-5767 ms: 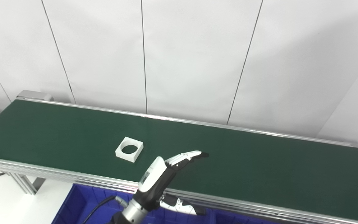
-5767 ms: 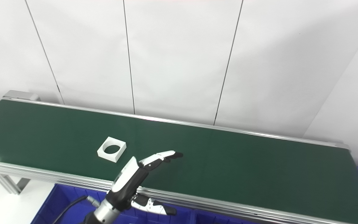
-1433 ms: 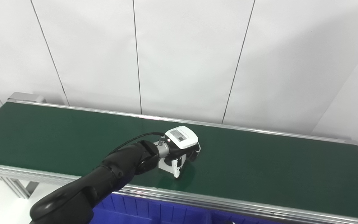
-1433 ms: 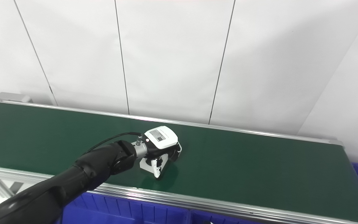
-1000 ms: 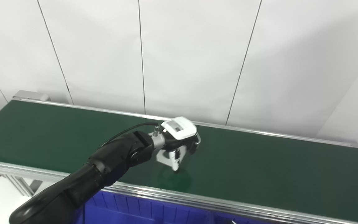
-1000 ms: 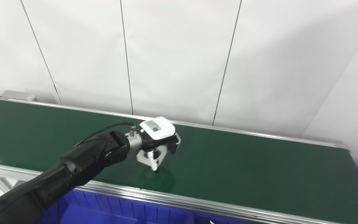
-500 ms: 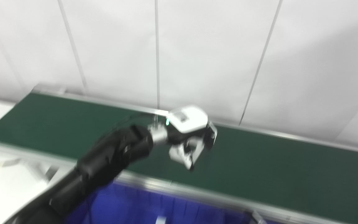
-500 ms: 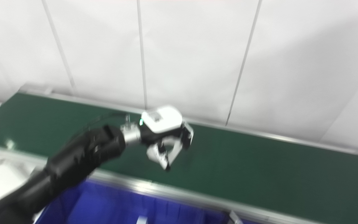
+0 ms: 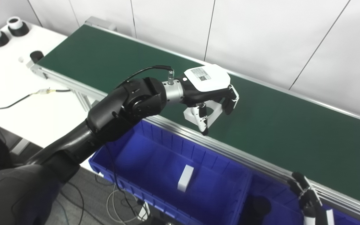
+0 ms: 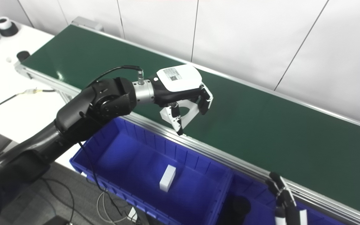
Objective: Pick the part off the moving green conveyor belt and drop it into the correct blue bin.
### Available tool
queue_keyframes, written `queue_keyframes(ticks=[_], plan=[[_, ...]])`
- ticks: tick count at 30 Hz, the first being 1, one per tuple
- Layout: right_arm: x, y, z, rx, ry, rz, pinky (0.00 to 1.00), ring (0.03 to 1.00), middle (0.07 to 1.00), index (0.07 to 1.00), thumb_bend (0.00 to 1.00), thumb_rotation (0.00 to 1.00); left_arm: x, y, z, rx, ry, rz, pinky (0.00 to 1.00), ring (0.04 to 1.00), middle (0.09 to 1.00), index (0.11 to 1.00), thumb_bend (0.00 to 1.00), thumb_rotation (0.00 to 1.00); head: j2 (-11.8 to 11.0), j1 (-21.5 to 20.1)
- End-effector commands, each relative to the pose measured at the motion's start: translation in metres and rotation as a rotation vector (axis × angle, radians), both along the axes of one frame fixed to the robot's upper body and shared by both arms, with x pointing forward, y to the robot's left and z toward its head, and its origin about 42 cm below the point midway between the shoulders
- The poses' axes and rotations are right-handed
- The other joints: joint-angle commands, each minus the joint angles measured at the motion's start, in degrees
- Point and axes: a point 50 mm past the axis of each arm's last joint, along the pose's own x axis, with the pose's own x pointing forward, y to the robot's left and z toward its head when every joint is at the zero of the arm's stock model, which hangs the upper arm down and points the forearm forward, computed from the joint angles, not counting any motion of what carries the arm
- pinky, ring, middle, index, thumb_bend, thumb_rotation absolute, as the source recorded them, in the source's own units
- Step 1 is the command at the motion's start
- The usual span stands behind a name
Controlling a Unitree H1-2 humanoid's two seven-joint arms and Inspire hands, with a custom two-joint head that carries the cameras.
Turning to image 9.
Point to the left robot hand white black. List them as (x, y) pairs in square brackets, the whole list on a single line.
[(208, 81)]

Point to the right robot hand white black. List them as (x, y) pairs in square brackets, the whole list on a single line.
[(311, 209)]

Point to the white square part round hole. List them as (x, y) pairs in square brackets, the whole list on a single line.
[(214, 114)]

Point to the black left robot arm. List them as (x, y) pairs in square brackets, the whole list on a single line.
[(117, 112)]

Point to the blue plastic bin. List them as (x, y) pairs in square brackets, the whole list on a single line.
[(280, 209), (155, 168)]

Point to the black cylinder block part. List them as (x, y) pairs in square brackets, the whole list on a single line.
[(258, 209)]

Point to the green conveyor belt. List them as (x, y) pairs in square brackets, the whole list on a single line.
[(230, 151), (277, 131)]

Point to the white block part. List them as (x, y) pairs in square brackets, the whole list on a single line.
[(185, 179)]

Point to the grey conveyor end housing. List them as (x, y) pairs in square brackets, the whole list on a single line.
[(100, 23)]

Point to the aluminium conveyor leg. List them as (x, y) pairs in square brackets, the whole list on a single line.
[(84, 100)]

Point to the black round cup part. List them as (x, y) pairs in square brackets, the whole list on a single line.
[(37, 57)]

